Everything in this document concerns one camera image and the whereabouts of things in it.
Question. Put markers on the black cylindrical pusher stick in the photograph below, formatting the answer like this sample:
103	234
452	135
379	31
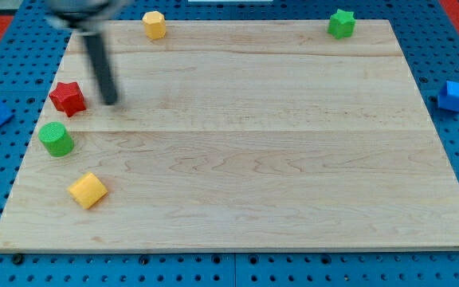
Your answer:
98	57

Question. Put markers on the light wooden board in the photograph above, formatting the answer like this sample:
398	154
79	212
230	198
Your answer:
241	136

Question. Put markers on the green star block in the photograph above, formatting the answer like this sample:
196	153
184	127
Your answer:
341	24

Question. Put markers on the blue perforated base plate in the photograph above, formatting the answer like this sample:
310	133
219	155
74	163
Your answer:
30	51

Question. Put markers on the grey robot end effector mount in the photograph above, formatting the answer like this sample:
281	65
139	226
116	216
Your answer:
87	15

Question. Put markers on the green cylinder block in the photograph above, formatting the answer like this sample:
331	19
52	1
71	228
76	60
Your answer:
56	139

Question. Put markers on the red star block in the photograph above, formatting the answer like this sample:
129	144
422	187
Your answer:
68	98

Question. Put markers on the yellow cube block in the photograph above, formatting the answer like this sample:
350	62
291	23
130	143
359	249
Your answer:
87	190

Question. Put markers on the yellow hexagon block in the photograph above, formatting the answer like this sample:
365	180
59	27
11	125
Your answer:
154	25

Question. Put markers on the blue cube block right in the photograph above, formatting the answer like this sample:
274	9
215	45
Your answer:
448	96

